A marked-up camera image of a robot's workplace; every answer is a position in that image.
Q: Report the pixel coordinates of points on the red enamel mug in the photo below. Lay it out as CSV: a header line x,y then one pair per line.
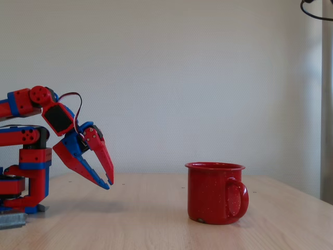
x,y
208,195

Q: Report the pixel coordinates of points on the red blue gripper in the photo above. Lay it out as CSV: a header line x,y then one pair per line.
x,y
75,144

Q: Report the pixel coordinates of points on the grey metal table clamp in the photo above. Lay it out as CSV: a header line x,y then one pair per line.
x,y
11,220

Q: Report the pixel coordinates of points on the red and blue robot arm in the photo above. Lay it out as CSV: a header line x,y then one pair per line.
x,y
33,159

